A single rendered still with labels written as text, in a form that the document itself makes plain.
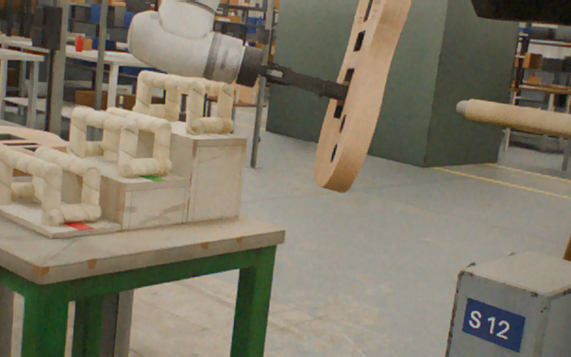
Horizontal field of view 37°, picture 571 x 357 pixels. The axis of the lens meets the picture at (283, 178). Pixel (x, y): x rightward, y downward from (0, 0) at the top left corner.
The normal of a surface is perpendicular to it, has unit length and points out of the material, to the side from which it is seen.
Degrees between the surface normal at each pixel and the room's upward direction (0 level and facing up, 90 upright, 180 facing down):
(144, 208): 90
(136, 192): 90
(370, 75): 65
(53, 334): 90
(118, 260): 90
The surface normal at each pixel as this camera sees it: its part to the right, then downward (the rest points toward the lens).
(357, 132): 0.04, 0.19
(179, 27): 0.12, -0.12
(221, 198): 0.73, 0.20
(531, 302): -0.66, 0.05
